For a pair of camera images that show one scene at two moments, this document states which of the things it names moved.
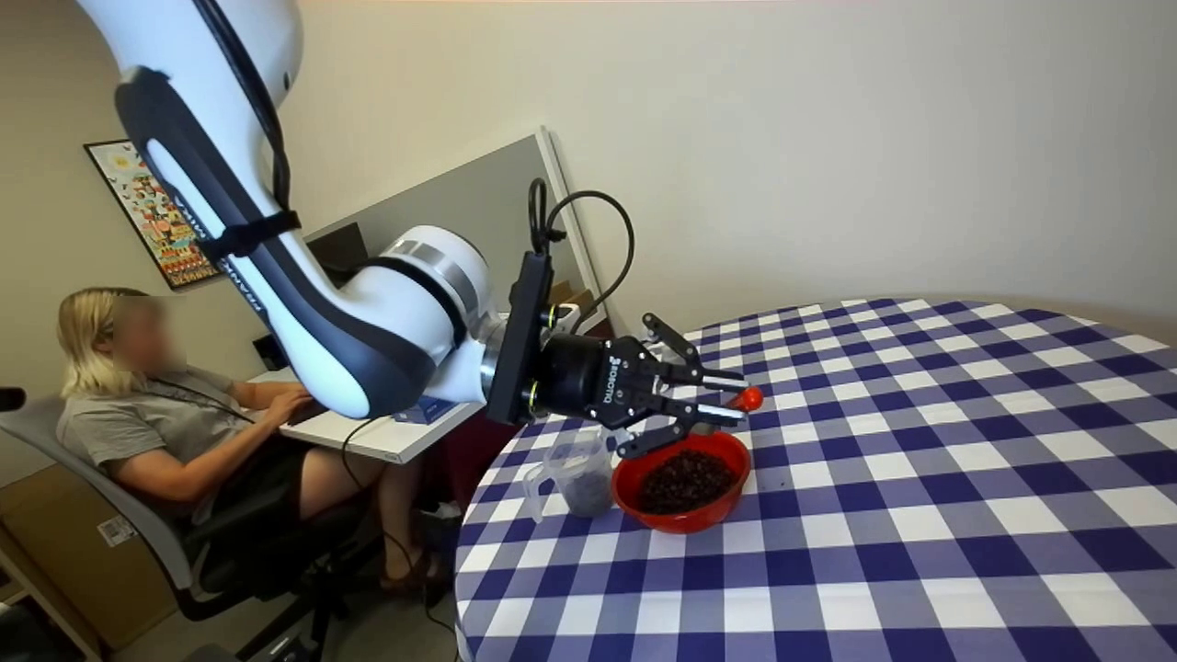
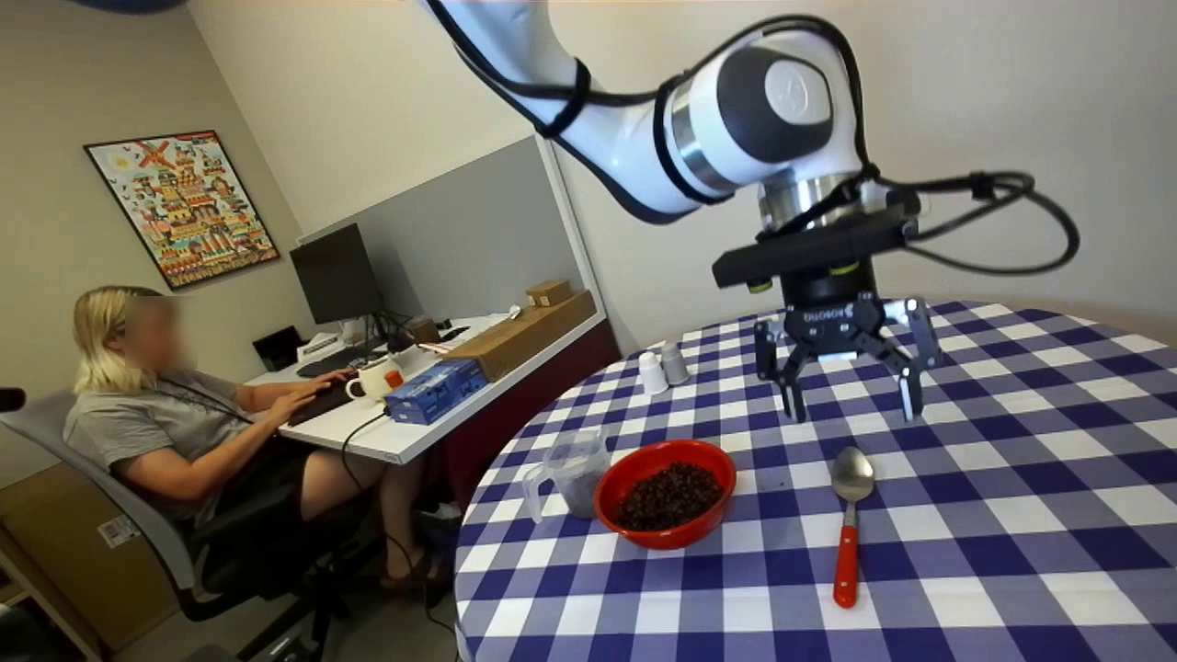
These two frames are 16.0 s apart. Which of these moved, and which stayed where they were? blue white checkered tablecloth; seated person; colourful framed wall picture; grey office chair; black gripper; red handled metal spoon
Moved: black gripper; red handled metal spoon
Stayed: colourful framed wall picture; blue white checkered tablecloth; seated person; grey office chair
